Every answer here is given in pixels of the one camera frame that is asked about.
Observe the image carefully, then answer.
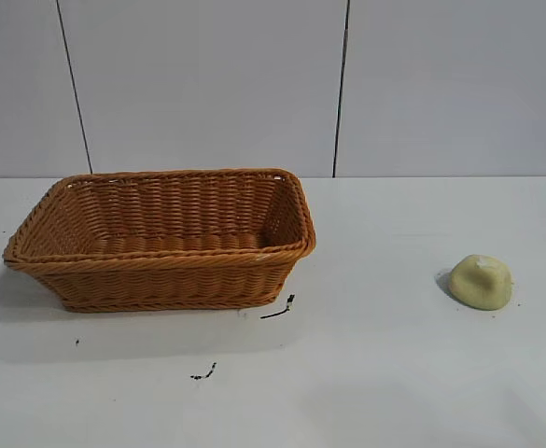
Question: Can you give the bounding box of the pale yellow pear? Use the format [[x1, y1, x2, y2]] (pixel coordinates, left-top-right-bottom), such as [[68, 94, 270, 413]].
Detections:
[[448, 254, 513, 310]]

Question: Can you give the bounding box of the brown woven wicker basket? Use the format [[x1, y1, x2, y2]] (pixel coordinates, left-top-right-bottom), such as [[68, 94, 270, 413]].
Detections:
[[3, 167, 317, 314]]

